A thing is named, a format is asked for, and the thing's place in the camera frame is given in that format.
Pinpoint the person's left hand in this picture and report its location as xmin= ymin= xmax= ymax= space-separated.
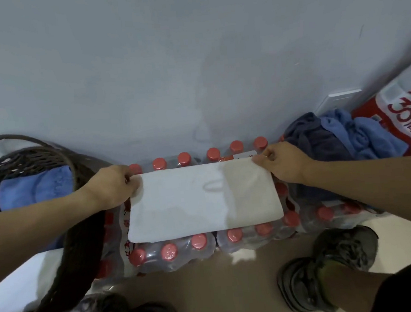
xmin=81 ymin=162 xmax=144 ymax=213

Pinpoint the person's right hand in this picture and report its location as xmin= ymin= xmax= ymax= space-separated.
xmin=250 ymin=138 xmax=318 ymax=190

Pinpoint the dark grey towel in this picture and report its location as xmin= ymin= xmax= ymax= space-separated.
xmin=281 ymin=109 xmax=357 ymax=205

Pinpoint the dark brown wicker basket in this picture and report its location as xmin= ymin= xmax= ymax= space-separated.
xmin=0 ymin=125 xmax=125 ymax=312

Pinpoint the light blue towel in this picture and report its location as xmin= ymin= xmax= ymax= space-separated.
xmin=319 ymin=102 xmax=411 ymax=164
xmin=0 ymin=165 xmax=76 ymax=212

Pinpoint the cream towel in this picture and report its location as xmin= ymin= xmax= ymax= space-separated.
xmin=122 ymin=154 xmax=286 ymax=246

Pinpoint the white towel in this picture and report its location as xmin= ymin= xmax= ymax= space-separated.
xmin=0 ymin=249 xmax=69 ymax=312

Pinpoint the person's right forearm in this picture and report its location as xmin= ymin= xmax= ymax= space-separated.
xmin=301 ymin=152 xmax=411 ymax=246

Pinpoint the person's left forearm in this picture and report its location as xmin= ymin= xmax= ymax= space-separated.
xmin=0 ymin=188 xmax=106 ymax=291

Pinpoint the person's right grey shoe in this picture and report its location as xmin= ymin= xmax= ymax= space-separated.
xmin=273 ymin=223 xmax=385 ymax=312

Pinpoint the white wall socket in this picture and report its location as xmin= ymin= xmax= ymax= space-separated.
xmin=313 ymin=88 xmax=366 ymax=116

